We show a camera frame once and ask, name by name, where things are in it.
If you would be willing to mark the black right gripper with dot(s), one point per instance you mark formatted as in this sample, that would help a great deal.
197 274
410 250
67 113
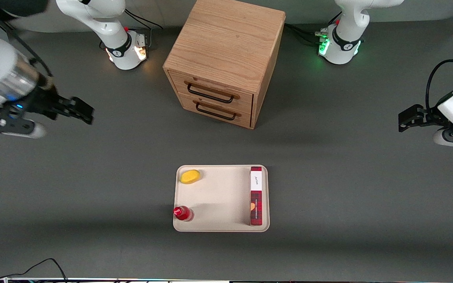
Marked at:
45 101

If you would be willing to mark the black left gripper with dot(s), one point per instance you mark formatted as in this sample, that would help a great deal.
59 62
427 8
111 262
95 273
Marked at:
427 116

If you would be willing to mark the red coke bottle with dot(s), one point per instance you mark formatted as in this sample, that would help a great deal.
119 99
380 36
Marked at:
183 213

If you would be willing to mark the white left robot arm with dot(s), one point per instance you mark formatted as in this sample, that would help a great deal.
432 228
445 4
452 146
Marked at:
344 39

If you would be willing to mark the beige plastic tray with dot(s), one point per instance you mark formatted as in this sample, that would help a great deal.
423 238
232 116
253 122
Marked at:
218 196

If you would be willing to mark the wooden drawer front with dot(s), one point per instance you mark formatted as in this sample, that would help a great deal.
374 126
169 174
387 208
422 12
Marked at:
246 120
178 83

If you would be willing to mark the yellow lemon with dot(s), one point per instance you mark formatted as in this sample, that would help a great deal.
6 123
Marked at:
190 177

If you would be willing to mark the wooden drawer cabinet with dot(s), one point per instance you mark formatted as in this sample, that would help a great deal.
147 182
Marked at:
226 39

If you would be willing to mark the red plaid cardboard box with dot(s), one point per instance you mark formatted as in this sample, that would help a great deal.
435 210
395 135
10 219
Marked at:
256 196

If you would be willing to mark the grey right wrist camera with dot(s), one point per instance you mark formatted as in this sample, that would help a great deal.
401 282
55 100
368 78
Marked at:
18 127

